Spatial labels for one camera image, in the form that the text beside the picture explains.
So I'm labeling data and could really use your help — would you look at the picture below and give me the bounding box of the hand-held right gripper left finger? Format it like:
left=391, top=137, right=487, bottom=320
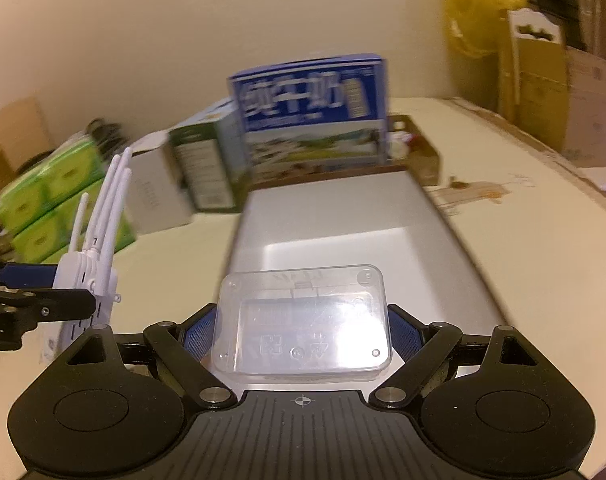
left=67, top=303, right=232, bottom=409

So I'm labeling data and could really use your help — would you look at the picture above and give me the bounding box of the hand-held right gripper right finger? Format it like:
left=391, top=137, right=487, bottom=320
left=370, top=303, right=536, bottom=407

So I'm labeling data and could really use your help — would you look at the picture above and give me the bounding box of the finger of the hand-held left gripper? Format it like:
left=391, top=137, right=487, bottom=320
left=0, top=255, right=58, bottom=288
left=0, top=288, right=96, bottom=320

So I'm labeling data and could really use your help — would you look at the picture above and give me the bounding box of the white router with antennas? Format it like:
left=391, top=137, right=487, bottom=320
left=48, top=147, right=134, bottom=361

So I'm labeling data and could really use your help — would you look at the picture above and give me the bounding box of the clear plastic box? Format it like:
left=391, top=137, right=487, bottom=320
left=211, top=263, right=394, bottom=381

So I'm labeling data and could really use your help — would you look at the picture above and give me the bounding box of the pack of green tissue packets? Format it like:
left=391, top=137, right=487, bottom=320
left=0, top=137, right=136, bottom=266

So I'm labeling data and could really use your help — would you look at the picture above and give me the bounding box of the brown box with grey top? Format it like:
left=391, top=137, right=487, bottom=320
left=226, top=170, right=509, bottom=396

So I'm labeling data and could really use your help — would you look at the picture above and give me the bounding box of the brown cardboard box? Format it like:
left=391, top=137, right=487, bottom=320
left=0, top=97, right=54, bottom=196

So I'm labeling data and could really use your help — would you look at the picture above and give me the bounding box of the white cardboard box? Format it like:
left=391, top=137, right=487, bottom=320
left=125, top=130, right=194, bottom=236

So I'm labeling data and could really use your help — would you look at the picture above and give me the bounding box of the dark green product box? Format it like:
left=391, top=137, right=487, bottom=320
left=168, top=97, right=251, bottom=213

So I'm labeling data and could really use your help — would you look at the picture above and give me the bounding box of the shallow cardboard tray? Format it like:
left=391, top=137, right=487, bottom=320
left=383, top=114, right=441, bottom=186

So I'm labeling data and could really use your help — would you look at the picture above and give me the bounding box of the blue milk carton box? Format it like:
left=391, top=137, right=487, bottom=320
left=227, top=52, right=389, bottom=181

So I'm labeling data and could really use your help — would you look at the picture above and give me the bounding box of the tall cardboard box with cutout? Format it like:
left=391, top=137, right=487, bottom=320
left=498, top=7, right=571, bottom=153

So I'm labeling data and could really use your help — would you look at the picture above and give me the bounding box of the pale cardboard box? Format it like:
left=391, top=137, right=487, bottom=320
left=563, top=47, right=606, bottom=168

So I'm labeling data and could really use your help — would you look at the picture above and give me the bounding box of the yellow plastic bag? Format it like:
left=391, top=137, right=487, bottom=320
left=444, top=0, right=529, bottom=58

